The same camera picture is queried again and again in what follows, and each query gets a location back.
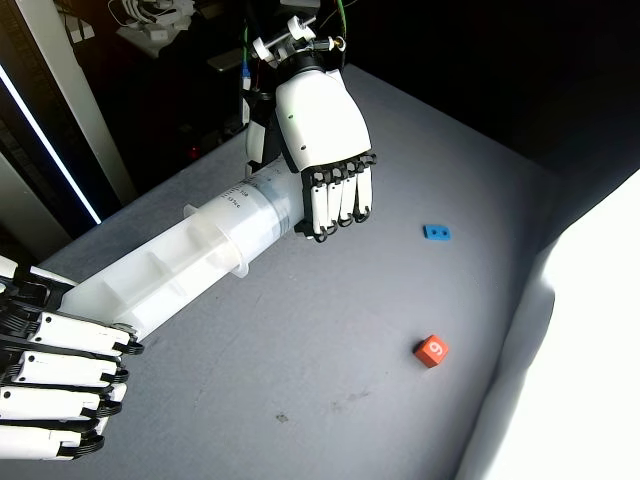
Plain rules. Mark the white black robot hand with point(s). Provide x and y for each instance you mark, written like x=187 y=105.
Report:
x=60 y=370
x=320 y=120

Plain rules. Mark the large clear plastic syringe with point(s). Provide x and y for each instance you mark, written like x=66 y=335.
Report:
x=200 y=250

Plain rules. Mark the blue block with two holes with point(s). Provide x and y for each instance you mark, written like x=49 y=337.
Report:
x=436 y=233

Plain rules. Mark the pile of white devices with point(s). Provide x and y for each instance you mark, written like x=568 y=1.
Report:
x=155 y=25

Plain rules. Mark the white light strip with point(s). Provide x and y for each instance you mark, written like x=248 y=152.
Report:
x=50 y=145

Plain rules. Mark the grey table cloth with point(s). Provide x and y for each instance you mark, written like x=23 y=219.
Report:
x=300 y=350

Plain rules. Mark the red number block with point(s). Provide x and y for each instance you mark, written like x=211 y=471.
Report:
x=431 y=351

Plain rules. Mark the white post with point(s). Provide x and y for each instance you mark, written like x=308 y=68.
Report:
x=75 y=100

